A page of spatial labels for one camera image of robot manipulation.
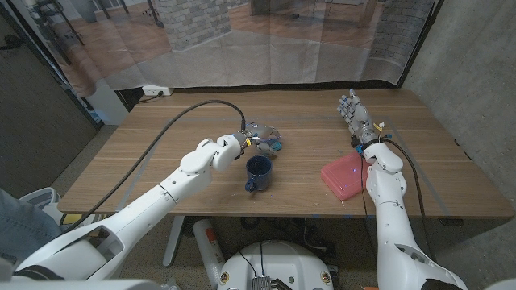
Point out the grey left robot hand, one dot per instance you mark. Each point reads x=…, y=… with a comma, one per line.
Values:
x=262, y=133

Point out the white power strip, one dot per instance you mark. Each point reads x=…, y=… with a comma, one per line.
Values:
x=155, y=90

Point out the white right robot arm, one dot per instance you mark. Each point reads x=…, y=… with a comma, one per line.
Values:
x=393, y=225

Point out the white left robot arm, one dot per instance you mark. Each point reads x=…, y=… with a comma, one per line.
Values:
x=161, y=197

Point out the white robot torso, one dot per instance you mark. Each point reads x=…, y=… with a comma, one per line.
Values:
x=80, y=285

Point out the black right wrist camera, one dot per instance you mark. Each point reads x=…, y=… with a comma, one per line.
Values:
x=355, y=142

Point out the dark blue mug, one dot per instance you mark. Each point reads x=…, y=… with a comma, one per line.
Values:
x=260, y=177

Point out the pink plastic box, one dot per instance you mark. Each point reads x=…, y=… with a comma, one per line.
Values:
x=342, y=177

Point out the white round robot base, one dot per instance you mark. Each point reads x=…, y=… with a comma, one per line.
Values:
x=282, y=266

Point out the black backdrop frame pole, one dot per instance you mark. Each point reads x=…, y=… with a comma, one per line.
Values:
x=64, y=80
x=421, y=40

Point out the printed room backdrop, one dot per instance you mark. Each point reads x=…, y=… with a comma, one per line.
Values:
x=242, y=48

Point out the teal toy phone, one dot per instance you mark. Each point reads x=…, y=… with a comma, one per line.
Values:
x=276, y=145

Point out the white cylinder with orange label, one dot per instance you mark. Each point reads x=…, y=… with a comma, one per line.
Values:
x=207, y=245

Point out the grey electronics module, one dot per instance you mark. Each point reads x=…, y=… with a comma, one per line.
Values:
x=261, y=284

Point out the person's leg in jeans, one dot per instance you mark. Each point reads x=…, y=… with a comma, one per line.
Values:
x=24, y=233

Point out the white sneaker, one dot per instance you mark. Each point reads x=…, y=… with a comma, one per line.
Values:
x=48, y=199

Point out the white table leg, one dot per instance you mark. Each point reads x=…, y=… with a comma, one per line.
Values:
x=173, y=241

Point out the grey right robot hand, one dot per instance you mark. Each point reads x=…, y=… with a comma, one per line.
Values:
x=359, y=118

